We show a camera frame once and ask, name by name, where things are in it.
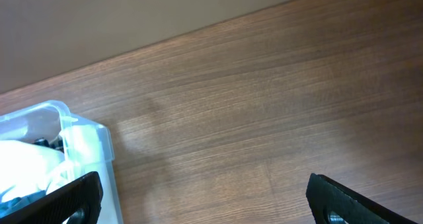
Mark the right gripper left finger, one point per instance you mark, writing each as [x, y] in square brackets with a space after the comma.
[76, 202]

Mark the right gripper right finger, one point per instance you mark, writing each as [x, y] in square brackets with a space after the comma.
[332, 202]

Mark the white cloth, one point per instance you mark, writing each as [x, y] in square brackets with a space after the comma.
[27, 169]

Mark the plaid flannel shirt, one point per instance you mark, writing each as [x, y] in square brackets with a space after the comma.
[56, 144]

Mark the blue denim jeans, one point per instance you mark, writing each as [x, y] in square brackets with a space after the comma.
[15, 204]

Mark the clear plastic storage bin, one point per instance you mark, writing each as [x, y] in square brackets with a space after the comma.
[87, 145]

